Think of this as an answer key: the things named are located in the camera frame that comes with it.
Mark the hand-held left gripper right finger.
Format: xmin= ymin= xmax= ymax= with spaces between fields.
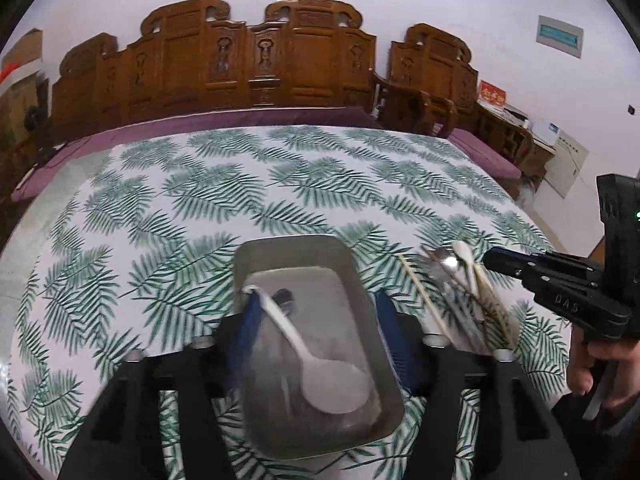
xmin=375 ymin=290 xmax=581 ymax=480

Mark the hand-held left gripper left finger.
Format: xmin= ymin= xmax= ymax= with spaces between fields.
xmin=57 ymin=291 xmax=262 ymax=480

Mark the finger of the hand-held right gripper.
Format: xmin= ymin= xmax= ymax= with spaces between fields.
xmin=521 ymin=271 xmax=632 ymax=339
xmin=481 ymin=246 xmax=607 ymax=282

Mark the brown wooden chopstick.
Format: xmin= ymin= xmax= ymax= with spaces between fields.
xmin=421 ymin=245 xmax=507 ymax=327

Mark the metal fork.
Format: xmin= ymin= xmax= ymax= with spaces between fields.
xmin=440 ymin=285 xmax=489 ymax=354

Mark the small white plastic spoon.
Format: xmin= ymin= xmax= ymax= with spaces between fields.
xmin=451 ymin=240 xmax=484 ymax=322

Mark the large white plastic spoon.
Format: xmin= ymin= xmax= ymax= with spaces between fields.
xmin=242 ymin=284 xmax=374 ymax=415

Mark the metal spoon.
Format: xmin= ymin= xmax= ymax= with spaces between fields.
xmin=430 ymin=247 xmax=491 ymax=348

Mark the rectangular metal tray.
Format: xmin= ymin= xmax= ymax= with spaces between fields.
xmin=232 ymin=234 xmax=407 ymax=461

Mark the person's right hand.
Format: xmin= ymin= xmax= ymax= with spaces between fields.
xmin=566 ymin=329 xmax=640 ymax=429

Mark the white paper board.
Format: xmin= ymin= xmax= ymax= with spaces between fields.
xmin=544 ymin=130 xmax=589 ymax=199

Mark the purple armchair seat cushion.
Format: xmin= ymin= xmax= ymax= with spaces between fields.
xmin=446 ymin=127 xmax=522 ymax=181

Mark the white box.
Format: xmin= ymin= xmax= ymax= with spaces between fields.
xmin=529 ymin=120 xmax=559 ymax=152

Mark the wooden side table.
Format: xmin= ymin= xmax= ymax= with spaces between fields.
xmin=474 ymin=100 xmax=552 ymax=182

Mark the green leaf print tablecloth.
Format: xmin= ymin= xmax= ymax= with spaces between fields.
xmin=0 ymin=127 xmax=576 ymax=480

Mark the red box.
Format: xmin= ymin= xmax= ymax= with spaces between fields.
xmin=478 ymin=80 xmax=507 ymax=107

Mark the carved wooden armchair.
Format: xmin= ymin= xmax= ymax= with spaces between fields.
xmin=374 ymin=22 xmax=482 ymax=137

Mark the carved wooden sofa bench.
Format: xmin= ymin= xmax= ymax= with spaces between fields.
xmin=49 ymin=0 xmax=379 ymax=133

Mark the large brown cardboard box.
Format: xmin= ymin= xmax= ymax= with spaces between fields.
xmin=0 ymin=72 xmax=52 ymax=137

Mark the small brown cardboard box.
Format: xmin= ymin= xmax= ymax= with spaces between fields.
xmin=2 ymin=30 xmax=45 ymax=83

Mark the grey wall electrical panel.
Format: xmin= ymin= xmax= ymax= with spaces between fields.
xmin=536 ymin=15 xmax=585 ymax=59

